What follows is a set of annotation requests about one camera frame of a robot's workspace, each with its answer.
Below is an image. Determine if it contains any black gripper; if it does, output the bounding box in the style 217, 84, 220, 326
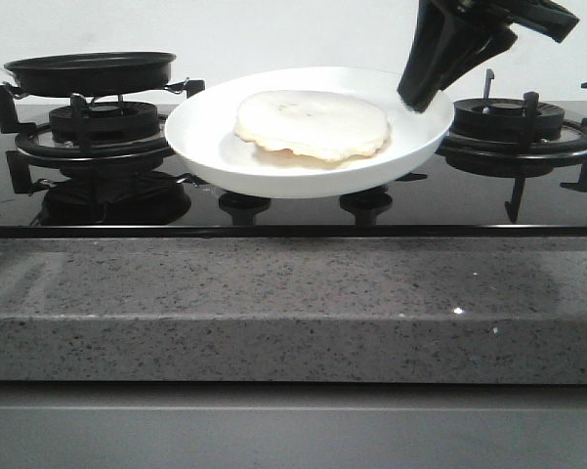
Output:
398, 0, 579, 112

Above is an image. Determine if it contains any black frying pan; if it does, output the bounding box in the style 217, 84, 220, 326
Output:
4, 51, 176, 98

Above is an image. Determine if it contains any white plate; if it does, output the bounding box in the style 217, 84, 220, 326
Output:
164, 66, 454, 198

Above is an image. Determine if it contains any black burner with pan support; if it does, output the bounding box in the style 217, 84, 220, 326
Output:
0, 77, 214, 196

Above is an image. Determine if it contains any grey cabinet front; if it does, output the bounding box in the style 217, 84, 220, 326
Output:
0, 383, 587, 468

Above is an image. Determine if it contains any black glass gas stove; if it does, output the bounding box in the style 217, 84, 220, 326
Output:
0, 132, 587, 238

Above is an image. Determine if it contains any black burner without pan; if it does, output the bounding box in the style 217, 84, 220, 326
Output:
378, 71, 587, 228

